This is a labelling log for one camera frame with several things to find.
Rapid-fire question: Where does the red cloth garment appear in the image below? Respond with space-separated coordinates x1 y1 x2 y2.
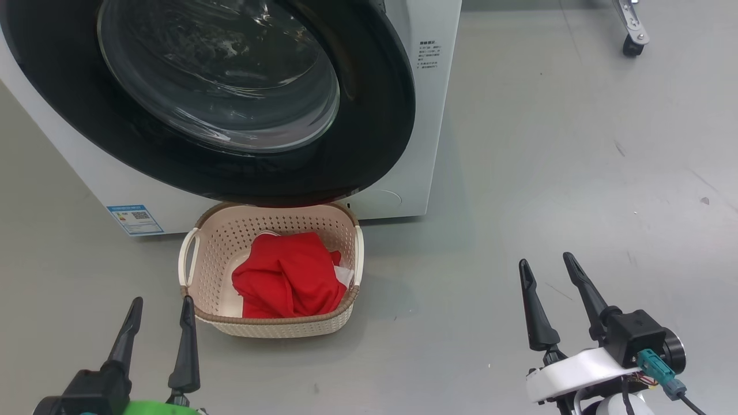
232 232 353 319

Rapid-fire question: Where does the teal camera connector plug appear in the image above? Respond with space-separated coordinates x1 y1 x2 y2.
637 349 687 401

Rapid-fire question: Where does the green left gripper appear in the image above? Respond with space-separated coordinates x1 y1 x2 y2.
103 296 202 415

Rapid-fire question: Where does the metal bracket with caster wheel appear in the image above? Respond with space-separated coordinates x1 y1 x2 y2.
611 0 650 57

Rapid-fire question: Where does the white front-load washing machine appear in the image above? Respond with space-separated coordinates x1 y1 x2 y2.
0 0 463 237

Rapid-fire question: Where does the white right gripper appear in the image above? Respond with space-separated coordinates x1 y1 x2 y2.
518 252 642 415

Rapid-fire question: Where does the cream perforated laundry basket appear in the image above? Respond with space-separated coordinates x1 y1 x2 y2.
178 202 365 339

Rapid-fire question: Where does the round glass washer door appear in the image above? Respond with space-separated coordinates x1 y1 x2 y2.
0 0 417 207

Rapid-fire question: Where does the blue energy label sticker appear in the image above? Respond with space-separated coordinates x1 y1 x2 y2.
107 204 165 236

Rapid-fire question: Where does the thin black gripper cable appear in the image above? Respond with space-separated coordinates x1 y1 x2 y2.
620 375 710 415

